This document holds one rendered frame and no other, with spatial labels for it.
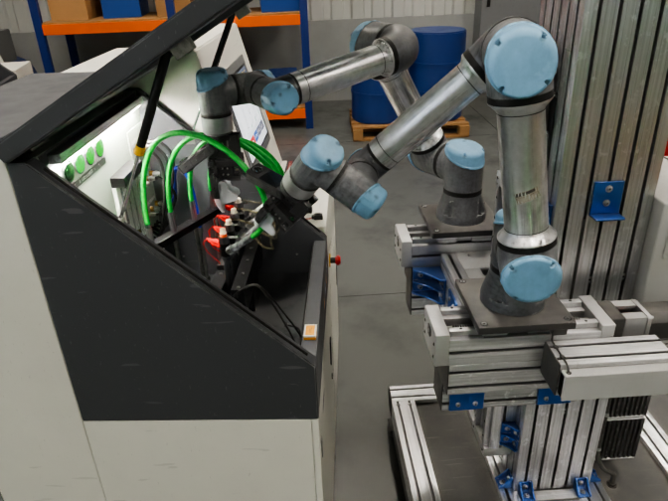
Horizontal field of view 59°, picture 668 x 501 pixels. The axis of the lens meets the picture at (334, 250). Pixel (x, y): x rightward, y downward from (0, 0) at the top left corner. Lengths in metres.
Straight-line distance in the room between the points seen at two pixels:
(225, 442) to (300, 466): 0.20
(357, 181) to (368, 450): 1.53
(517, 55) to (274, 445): 1.05
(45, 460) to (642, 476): 1.83
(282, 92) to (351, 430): 1.61
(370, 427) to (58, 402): 1.40
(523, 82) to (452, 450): 1.48
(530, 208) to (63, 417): 1.19
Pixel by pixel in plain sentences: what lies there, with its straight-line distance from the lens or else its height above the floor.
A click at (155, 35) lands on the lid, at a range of 1.12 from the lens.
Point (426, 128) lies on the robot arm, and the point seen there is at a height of 1.46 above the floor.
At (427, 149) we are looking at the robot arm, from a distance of 1.85.
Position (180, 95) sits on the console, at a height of 1.42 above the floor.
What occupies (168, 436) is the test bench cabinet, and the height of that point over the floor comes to 0.74.
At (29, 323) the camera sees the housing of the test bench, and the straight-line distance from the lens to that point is 1.50.
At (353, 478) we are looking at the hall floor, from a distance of 2.42.
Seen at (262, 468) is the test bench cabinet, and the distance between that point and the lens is 1.62.
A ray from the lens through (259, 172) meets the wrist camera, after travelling 1.34.
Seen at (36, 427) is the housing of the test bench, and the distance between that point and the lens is 1.70.
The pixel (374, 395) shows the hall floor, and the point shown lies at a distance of 2.76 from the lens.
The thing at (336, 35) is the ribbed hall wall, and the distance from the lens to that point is 7.95.
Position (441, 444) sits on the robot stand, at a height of 0.21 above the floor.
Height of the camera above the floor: 1.80
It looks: 27 degrees down
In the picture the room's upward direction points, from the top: 2 degrees counter-clockwise
